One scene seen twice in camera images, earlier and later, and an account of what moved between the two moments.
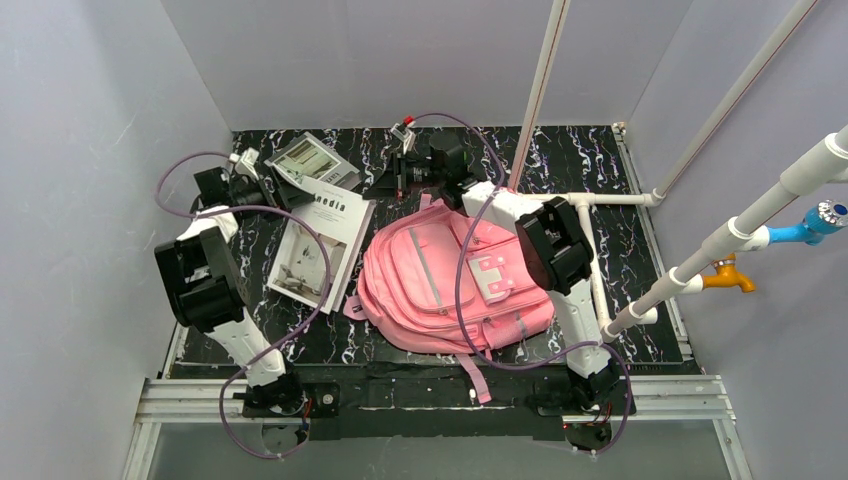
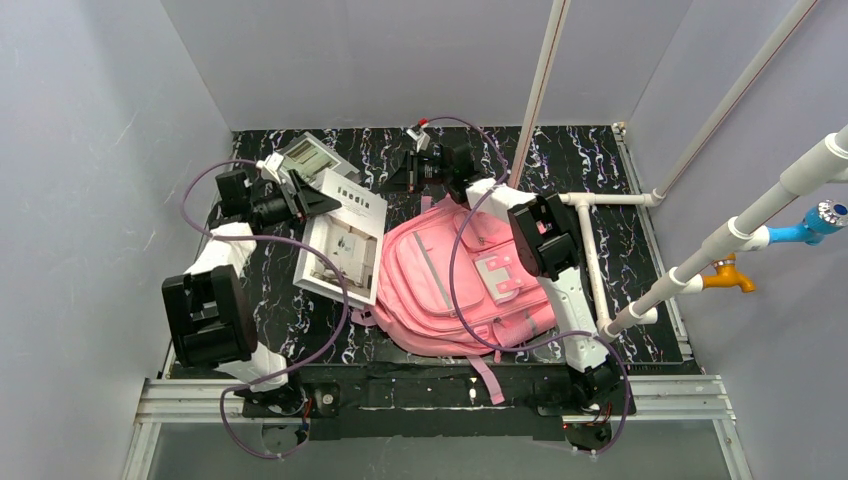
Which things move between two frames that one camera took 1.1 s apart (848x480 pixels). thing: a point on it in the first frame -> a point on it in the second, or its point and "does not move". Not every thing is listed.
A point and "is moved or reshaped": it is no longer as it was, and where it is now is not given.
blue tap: [824, 216] does not move
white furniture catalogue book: [343, 217] is moved or reshaped
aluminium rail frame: [662, 399] does not move
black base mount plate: [429, 401] does not move
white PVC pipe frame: [807, 175] does not move
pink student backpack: [434, 279] is moved or reshaped
